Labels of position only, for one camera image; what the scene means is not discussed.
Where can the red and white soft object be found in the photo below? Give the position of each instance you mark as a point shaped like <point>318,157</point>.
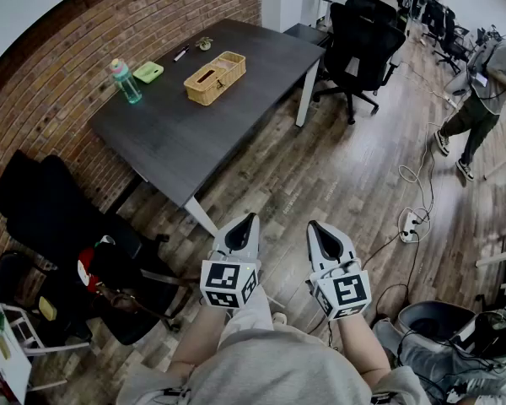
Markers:
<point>88,268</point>

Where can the black mesh office chair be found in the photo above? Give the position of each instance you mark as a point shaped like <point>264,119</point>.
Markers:
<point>371,4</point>
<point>362,53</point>

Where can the black high-back office chair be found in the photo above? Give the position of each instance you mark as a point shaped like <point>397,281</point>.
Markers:
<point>46,209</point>

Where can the person's beige shoe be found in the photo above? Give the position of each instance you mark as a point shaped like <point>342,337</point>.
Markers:
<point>279,318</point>

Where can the wicker basket box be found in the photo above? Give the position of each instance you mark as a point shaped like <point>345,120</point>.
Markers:
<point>213,80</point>

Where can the grey plastic bin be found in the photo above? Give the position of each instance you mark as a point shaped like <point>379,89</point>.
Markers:
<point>434,319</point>

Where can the person's grey shirt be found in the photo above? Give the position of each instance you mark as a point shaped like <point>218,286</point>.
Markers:
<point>278,369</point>

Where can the small potted succulent plant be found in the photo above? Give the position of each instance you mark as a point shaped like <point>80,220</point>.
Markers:
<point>203,44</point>

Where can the black side cabinet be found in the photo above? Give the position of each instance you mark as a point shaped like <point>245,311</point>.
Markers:
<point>305,34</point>

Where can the white desk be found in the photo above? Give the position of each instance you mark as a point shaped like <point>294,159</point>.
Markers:
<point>326,0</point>

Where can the brown leather bag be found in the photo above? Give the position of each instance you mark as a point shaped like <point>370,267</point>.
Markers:
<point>124,300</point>

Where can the person's right forearm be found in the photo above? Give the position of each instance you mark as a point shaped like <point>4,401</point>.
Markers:
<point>362,344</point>

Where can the green portable fan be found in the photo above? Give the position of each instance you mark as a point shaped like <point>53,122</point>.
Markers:
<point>148,72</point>

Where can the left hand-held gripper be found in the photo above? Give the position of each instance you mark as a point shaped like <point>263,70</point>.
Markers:
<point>221,277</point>

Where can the white marker pen black cap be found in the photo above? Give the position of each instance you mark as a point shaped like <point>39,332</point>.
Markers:
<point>180,54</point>

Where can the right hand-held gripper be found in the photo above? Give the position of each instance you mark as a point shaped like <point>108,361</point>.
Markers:
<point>346,289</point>

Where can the teal water bottle pink lid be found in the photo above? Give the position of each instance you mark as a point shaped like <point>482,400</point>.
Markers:
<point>128,84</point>

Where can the person's left forearm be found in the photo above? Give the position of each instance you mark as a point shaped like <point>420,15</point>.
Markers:
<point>198,340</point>

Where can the white side table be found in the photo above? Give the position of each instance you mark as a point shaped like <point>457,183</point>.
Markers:
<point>8,365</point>

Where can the person's light trouser leg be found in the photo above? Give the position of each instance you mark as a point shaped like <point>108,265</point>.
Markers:
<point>249,314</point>

